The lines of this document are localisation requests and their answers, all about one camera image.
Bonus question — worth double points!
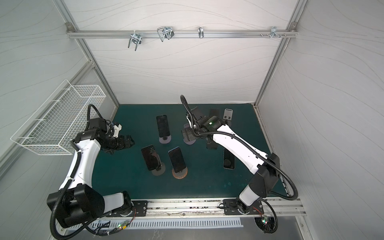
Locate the middle metal u-bolt clamp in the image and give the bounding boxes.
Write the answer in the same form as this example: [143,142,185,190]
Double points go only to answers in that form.
[157,26,175,42]

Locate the white vent strip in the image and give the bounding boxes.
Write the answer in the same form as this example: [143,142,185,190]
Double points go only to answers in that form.
[95,217,244,231]

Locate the left metal u-bolt clamp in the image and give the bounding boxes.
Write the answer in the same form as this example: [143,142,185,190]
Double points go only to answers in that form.
[128,32,142,51]

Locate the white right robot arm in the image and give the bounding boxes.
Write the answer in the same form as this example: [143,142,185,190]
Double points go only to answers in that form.
[187,116,280,212]

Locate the left black mount plate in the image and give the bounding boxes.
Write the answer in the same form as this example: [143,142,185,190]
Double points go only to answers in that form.
[108,201,149,218]

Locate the copper base phone stand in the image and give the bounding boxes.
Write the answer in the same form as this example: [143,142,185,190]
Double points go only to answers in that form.
[172,168,188,180]

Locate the silver round phone stand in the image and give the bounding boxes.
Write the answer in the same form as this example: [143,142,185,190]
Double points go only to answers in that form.
[223,109,233,127]

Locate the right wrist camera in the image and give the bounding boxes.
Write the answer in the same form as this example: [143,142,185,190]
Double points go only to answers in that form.
[191,107,206,121]

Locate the dark grey round stand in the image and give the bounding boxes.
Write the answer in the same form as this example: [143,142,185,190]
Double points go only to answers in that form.
[151,164,166,176]

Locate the small metal hook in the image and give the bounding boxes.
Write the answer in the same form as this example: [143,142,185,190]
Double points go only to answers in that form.
[198,27,204,39]

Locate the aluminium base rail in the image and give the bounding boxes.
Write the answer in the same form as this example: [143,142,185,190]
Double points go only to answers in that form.
[104,196,307,219]

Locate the purple round phone stand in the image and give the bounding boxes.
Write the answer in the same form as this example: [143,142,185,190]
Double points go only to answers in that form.
[182,124,196,145]

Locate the metal u-bolt clamp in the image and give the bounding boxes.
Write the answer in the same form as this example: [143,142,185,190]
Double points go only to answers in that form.
[157,26,175,42]
[128,32,142,51]

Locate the right metal bracket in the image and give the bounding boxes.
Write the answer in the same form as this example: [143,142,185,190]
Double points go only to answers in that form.
[260,27,286,39]

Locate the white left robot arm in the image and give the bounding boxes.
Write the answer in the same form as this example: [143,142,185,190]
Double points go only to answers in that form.
[47,129,135,228]

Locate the black folding phone stand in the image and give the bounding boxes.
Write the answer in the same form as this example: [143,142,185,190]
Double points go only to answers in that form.
[209,108,221,118]

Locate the grey round stand back left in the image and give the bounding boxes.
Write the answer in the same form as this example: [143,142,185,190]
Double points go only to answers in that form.
[159,136,172,144]

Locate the black phone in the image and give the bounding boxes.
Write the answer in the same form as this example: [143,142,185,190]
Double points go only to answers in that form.
[156,115,171,137]
[141,145,162,171]
[223,148,236,170]

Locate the right black mount plate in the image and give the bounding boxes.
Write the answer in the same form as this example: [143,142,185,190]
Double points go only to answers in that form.
[218,199,264,216]

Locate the black mount plate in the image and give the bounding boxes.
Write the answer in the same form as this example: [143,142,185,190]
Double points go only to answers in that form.
[108,201,149,218]
[218,199,264,216]

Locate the blue edged phone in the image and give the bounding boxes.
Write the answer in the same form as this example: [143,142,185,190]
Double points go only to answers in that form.
[168,147,187,173]

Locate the white wire basket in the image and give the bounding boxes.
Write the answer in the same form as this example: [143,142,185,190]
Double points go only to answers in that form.
[10,80,106,156]

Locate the aluminium cross rail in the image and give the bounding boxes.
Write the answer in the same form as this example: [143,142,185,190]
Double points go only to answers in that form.
[65,23,298,40]

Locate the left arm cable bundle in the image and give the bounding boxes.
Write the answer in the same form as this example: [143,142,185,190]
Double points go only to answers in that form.
[83,209,137,238]

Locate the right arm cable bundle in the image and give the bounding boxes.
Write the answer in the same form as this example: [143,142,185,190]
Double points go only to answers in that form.
[254,199,279,234]

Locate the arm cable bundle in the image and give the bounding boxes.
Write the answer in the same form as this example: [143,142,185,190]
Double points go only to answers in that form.
[254,199,279,234]
[83,209,137,238]

